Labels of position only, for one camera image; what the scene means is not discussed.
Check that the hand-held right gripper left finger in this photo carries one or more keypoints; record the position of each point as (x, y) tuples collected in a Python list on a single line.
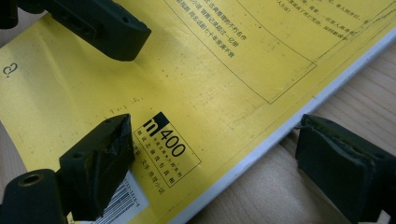
[(93, 168)]

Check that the yellow folder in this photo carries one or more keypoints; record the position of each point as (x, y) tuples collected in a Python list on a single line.
[(218, 77)]

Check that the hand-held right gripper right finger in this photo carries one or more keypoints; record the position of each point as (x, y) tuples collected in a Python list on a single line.
[(339, 168)]

